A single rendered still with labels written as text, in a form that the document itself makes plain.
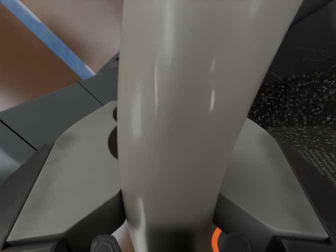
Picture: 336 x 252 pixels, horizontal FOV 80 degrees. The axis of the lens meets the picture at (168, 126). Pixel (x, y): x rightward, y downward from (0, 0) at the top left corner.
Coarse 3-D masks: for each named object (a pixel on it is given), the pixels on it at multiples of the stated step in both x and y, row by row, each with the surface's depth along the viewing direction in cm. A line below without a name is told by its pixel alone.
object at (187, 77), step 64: (128, 0) 3; (192, 0) 3; (256, 0) 2; (128, 64) 3; (192, 64) 3; (256, 64) 3; (128, 128) 4; (192, 128) 3; (128, 192) 5; (192, 192) 4
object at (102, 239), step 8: (96, 240) 5; (104, 240) 5; (112, 240) 5; (224, 240) 5; (232, 240) 5; (240, 240) 5; (248, 240) 5; (96, 248) 5; (104, 248) 5; (112, 248) 5; (120, 248) 5; (224, 248) 5; (232, 248) 5; (240, 248) 5; (248, 248) 5
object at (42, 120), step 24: (48, 96) 67; (72, 96) 76; (96, 96) 86; (0, 120) 51; (24, 120) 56; (48, 120) 62; (72, 120) 68; (0, 144) 48; (24, 144) 52; (0, 168) 50
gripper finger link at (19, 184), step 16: (48, 144) 8; (32, 160) 7; (16, 176) 6; (32, 176) 6; (0, 192) 6; (16, 192) 6; (0, 208) 5; (16, 208) 5; (0, 224) 5; (0, 240) 5; (48, 240) 5; (64, 240) 5
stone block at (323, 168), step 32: (288, 32) 84; (320, 32) 60; (288, 64) 54; (320, 64) 43; (256, 96) 55; (288, 96) 47; (320, 96) 41; (288, 128) 47; (320, 128) 41; (320, 160) 46
